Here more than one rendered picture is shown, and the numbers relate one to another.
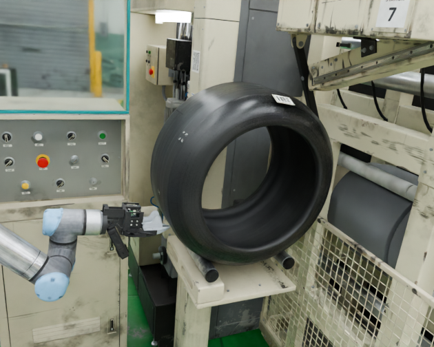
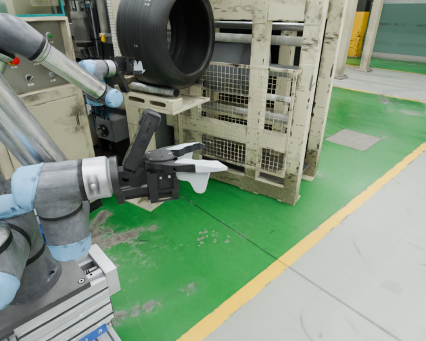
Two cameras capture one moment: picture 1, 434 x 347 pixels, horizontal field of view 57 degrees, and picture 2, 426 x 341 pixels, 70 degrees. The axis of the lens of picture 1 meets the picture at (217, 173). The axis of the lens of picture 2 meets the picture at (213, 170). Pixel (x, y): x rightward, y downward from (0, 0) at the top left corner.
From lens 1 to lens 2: 0.91 m
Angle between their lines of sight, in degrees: 31
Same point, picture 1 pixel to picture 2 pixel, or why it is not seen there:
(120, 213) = (122, 59)
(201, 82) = not seen: outside the picture
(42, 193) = (18, 88)
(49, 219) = (88, 64)
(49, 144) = not seen: hidden behind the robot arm
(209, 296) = (176, 106)
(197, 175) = (163, 25)
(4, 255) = (86, 78)
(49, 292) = (115, 100)
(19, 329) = not seen: hidden behind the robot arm
